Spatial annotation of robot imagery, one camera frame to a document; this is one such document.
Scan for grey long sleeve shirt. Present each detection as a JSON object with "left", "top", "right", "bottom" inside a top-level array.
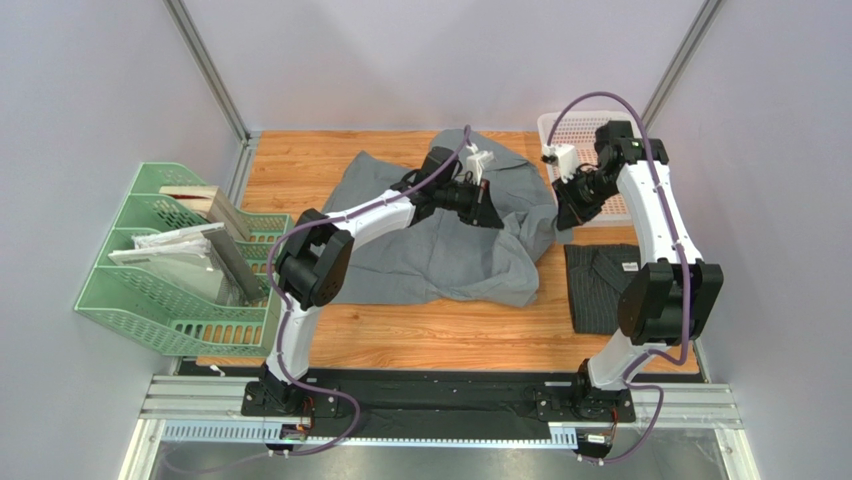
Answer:
[{"left": 334, "top": 133, "right": 573, "bottom": 307}]

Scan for wrist white camera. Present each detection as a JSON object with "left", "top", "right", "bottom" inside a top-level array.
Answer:
[
  {"left": 541, "top": 144, "right": 580, "bottom": 183},
  {"left": 464, "top": 145, "right": 494, "bottom": 185}
]

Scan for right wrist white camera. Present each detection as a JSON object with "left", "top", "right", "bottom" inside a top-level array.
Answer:
[{"left": 541, "top": 144, "right": 580, "bottom": 183}]

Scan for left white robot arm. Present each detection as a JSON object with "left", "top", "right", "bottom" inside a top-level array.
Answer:
[{"left": 255, "top": 143, "right": 504, "bottom": 413}]

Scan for purple cable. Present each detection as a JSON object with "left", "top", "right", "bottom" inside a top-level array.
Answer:
[
  {"left": 544, "top": 91, "right": 694, "bottom": 465},
  {"left": 266, "top": 124, "right": 474, "bottom": 459}
]

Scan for white plastic basket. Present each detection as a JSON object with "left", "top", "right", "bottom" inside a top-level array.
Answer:
[{"left": 553, "top": 110, "right": 639, "bottom": 228}]

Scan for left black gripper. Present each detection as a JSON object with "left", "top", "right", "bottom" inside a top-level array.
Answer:
[{"left": 435, "top": 177, "right": 505, "bottom": 230}]

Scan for dark striped folded shirt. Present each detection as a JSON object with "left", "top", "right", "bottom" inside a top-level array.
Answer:
[{"left": 564, "top": 244, "right": 640, "bottom": 336}]

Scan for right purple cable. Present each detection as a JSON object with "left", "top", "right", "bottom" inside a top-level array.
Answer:
[{"left": 544, "top": 91, "right": 694, "bottom": 465}]

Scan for aluminium front frame rail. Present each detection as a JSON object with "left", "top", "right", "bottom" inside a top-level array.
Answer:
[{"left": 120, "top": 368, "right": 759, "bottom": 479}]

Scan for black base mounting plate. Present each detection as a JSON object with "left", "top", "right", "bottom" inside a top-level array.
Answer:
[{"left": 241, "top": 368, "right": 636, "bottom": 440}]

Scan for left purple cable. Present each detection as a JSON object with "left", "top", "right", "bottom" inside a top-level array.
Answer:
[{"left": 266, "top": 124, "right": 474, "bottom": 459}]

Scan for green plastic file rack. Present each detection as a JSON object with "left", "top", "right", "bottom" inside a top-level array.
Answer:
[{"left": 74, "top": 162, "right": 281, "bottom": 357}]

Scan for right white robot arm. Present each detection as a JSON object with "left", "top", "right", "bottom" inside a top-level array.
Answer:
[{"left": 542, "top": 121, "right": 724, "bottom": 396}]

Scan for papers in file rack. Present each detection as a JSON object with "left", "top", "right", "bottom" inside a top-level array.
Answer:
[{"left": 108, "top": 222, "right": 266, "bottom": 307}]

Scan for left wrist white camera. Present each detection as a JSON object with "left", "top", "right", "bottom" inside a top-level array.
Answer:
[{"left": 464, "top": 145, "right": 494, "bottom": 185}]

